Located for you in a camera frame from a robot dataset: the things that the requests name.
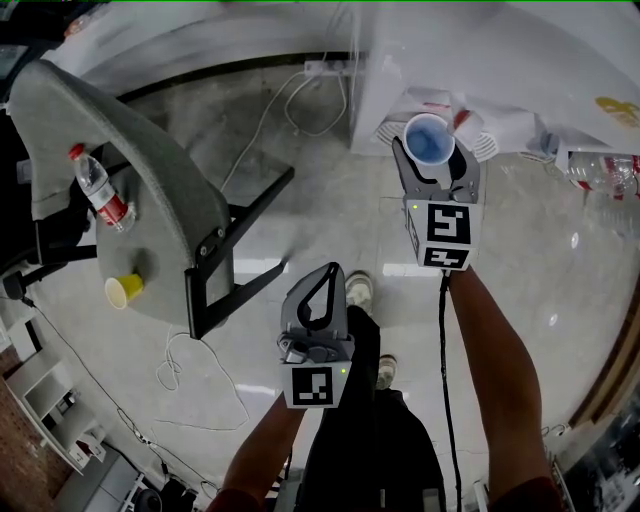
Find white power strip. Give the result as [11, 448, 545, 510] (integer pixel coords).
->
[303, 59, 352, 78]

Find person's right shoe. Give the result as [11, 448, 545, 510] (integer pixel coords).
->
[374, 353, 398, 392]

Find grey folding chair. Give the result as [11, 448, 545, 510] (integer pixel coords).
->
[6, 58, 297, 342]

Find yellow paper cup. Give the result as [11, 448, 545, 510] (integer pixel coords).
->
[103, 272, 146, 312]

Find white cubby shelf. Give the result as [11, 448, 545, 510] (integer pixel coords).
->
[0, 308, 109, 477]

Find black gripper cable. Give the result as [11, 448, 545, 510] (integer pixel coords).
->
[436, 269, 464, 512]

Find thin black floor cable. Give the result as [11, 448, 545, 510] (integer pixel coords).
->
[21, 293, 222, 497]

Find small water bottle red label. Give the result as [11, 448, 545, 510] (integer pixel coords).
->
[67, 142, 138, 234]

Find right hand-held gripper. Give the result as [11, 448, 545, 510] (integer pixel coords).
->
[390, 136, 484, 272]

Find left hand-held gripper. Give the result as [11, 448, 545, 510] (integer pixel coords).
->
[277, 262, 356, 411]

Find person's black trousers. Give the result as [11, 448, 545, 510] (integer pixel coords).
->
[294, 304, 449, 512]

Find white water dispenser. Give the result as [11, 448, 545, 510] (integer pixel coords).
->
[348, 0, 640, 169]

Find brown wooden door frame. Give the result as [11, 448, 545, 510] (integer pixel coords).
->
[568, 287, 640, 432]

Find white dispenser power cable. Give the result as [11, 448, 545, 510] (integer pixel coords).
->
[219, 7, 362, 195]

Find person's right forearm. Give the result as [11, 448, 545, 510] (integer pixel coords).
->
[445, 266, 554, 495]

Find person's left forearm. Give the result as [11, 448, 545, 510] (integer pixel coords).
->
[219, 391, 307, 502]

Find person's left shoe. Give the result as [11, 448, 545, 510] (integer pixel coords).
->
[344, 270, 376, 317]

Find person's shoe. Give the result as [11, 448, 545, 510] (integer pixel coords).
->
[374, 353, 398, 392]
[344, 270, 376, 317]

